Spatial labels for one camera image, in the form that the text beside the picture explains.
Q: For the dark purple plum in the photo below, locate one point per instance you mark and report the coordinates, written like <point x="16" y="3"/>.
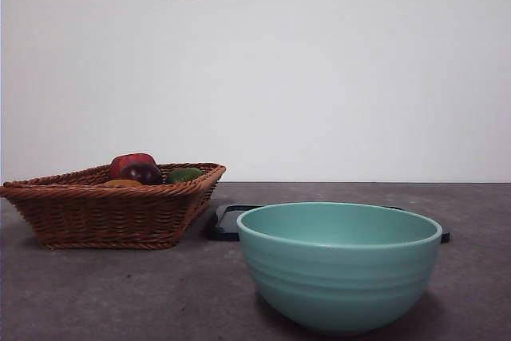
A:
<point x="140" y="173"/>

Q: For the dark rectangular tray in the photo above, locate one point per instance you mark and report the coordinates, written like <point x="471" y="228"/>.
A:
<point x="225" y="223"/>

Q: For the brown kiwi fruit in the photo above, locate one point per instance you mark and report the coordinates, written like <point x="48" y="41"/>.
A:
<point x="121" y="183"/>

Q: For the brown wicker basket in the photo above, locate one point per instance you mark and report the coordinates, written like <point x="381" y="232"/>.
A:
<point x="100" y="217"/>

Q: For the red apple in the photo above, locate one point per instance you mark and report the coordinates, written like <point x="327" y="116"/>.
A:
<point x="127" y="160"/>

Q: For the green avocado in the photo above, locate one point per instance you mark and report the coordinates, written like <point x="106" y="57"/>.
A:
<point x="184" y="175"/>

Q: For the teal ribbed bowl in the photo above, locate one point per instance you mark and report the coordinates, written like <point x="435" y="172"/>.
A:
<point x="339" y="281"/>

